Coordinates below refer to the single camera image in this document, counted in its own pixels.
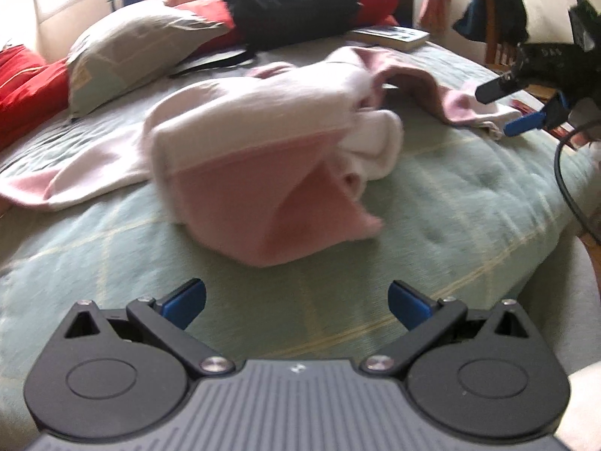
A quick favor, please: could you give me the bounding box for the red quilt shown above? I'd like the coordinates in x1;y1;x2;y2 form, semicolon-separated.
176;0;399;57
0;45;69;150

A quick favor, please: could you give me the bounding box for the grey green pillow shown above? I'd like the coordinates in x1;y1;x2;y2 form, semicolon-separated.
66;0;228;119

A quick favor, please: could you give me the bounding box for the black backpack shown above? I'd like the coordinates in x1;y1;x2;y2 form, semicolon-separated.
169;0;362;79

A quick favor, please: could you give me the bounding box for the white fleece right forearm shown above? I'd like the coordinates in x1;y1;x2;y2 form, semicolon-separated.
555;362;601;451

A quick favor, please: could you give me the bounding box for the pink and white sweater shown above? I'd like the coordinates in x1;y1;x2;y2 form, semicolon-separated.
1;47;518;267

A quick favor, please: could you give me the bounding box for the red quilt left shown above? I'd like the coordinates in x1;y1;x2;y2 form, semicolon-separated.
0;45;69;150

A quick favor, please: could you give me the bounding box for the person right hand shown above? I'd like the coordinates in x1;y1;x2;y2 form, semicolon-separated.
571;127;600;150

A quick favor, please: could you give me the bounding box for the green plaid bed blanket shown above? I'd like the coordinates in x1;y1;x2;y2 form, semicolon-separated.
0;36;598;451

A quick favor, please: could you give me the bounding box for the red quilt right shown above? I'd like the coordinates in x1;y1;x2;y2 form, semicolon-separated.
176;0;399;57

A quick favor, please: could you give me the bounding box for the blue white book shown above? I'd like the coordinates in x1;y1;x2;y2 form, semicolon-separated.
346;26;430;52

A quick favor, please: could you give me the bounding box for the red plaid curtain right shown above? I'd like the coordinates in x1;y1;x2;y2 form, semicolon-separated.
418;0;451;36

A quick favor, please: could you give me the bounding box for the wooden chair with clothes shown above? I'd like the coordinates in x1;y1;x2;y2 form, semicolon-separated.
452;0;529;64

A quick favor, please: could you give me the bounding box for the red flat case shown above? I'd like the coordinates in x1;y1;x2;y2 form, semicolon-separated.
509;98;544;116

